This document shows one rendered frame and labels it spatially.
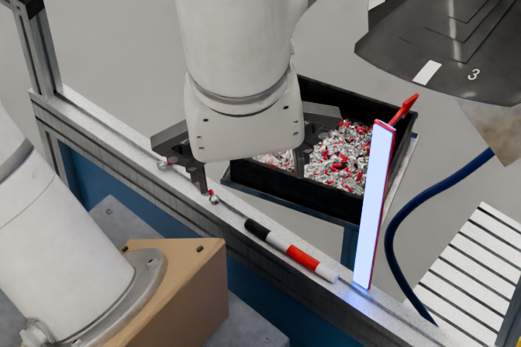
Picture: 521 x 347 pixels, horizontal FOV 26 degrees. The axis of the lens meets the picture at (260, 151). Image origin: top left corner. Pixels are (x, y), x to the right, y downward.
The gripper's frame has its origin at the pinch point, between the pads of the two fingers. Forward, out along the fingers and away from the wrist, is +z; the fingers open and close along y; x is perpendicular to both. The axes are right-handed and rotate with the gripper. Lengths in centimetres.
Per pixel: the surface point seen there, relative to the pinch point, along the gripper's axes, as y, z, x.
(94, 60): 28, 132, -111
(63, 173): 26, 57, -37
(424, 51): -21.5, 10.5, -17.0
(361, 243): -12.4, 28.8, -3.8
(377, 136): -13.7, 7.5, -5.5
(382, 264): -29, 130, -45
